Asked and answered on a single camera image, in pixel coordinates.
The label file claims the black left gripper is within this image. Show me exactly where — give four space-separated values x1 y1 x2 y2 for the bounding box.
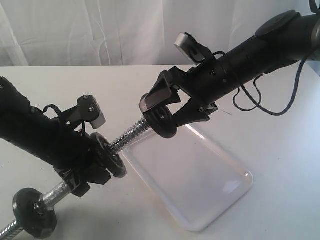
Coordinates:
41 112 113 198

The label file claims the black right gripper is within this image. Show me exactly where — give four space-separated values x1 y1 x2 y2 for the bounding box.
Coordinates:
139 56 240 128

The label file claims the black weight plate end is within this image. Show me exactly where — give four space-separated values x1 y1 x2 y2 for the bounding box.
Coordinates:
89 132 127 179

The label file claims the black weight plate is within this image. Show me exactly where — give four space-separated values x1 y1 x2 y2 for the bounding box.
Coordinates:
12 188 57 240
143 106 178 139

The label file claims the chrome dumbbell bar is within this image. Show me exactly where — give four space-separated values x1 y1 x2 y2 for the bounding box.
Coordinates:
0 118 150 240

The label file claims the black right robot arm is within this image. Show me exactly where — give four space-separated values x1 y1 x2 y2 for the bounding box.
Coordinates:
139 10 320 139

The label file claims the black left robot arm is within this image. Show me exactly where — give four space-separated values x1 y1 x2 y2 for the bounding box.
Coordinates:
0 77 112 198

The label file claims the chrome spinlock collar nut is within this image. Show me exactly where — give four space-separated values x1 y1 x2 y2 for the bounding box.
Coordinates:
33 200 47 216

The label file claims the white rectangular tray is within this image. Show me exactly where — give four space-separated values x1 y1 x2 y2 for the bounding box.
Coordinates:
122 124 254 232

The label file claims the white backdrop curtain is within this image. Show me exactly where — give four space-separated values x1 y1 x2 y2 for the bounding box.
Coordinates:
0 0 311 67

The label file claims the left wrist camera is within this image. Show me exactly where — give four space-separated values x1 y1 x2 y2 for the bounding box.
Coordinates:
67 94 106 130

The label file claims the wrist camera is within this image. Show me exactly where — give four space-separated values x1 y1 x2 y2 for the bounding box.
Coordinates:
67 94 106 130
174 32 213 65

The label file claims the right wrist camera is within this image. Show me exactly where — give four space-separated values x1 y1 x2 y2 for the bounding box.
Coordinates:
174 32 213 65

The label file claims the left camera cable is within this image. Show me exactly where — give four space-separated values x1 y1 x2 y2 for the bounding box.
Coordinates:
42 104 88 136

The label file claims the camera cable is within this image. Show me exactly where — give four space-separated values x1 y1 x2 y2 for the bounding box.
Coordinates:
42 104 88 136
212 0 320 116

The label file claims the right camera cable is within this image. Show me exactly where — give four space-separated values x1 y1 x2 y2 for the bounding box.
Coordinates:
212 0 320 116

